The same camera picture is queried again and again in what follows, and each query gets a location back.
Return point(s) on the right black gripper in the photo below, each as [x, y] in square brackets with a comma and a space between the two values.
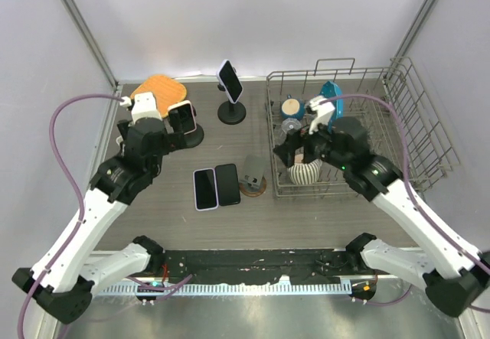
[295, 141]

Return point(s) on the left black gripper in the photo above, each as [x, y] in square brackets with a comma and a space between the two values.
[174, 138]

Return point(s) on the pink case phone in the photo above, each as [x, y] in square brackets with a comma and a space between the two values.
[182, 117]

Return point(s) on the black round base stand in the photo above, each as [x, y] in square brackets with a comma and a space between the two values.
[189, 140]

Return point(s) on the grey stand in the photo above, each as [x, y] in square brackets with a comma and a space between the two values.
[252, 182]

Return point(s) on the black phone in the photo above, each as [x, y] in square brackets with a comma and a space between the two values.
[228, 190]

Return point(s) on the lavender case phone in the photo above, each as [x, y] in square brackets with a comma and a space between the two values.
[205, 189]

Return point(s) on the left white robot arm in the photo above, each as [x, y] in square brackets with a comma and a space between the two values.
[60, 282]

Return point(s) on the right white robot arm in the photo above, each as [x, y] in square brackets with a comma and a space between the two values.
[453, 273]

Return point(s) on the black tall pole stand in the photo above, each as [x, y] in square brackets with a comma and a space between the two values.
[230, 112]

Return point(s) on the white case phone on pole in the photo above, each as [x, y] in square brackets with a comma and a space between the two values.
[228, 79]

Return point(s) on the clear glass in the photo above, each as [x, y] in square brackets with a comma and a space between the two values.
[282, 130]

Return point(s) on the orange woven mat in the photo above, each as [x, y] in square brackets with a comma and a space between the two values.
[166, 91]

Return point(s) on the striped ceramic mug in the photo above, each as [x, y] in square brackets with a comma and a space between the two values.
[302, 173]

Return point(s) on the blue mug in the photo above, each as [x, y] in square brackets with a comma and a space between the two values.
[292, 108]

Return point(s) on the teal speckled plate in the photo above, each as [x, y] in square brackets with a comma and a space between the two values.
[332, 90]

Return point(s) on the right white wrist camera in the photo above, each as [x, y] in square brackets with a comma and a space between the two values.
[322, 111]

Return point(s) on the grey wire dish rack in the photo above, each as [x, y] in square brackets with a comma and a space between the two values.
[390, 101]

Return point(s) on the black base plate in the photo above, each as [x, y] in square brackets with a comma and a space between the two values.
[256, 266]

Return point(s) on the white cable duct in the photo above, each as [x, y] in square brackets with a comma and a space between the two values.
[283, 287]

